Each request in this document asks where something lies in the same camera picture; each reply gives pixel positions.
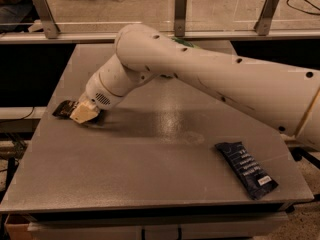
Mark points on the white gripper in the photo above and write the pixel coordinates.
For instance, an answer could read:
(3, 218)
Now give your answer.
(100, 95)

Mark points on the black chocolate rxbar wrapper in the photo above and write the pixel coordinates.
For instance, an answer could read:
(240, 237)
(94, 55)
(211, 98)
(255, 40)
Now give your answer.
(64, 109)

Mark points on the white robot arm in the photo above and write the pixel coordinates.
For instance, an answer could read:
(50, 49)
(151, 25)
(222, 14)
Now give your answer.
(285, 97)

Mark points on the green rice chip bag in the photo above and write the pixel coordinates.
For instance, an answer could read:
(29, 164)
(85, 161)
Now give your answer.
(184, 43)

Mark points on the dark blue rxbar wrapper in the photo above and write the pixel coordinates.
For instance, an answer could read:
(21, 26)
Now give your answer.
(253, 177)

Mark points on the clear acrylic barrier panel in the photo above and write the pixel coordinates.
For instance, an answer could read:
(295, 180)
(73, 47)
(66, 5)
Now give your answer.
(201, 15)

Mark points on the seated person in background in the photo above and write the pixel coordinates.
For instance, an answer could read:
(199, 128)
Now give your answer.
(12, 13)

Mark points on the cardboard box under table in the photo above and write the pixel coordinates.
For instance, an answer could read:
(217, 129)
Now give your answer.
(17, 228)

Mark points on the left metal panel bracket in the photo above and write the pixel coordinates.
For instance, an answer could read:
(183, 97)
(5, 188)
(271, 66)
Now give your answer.
(50, 27)

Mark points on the metal panel bracket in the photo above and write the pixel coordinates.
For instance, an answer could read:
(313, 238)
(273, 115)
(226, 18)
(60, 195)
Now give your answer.
(50, 27)
(180, 8)
(264, 22)

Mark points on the middle metal panel bracket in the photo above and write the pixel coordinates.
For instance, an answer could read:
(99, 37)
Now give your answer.
(180, 8)

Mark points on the right metal panel bracket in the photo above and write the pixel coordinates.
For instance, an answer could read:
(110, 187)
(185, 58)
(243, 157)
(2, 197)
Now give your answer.
(264, 22)

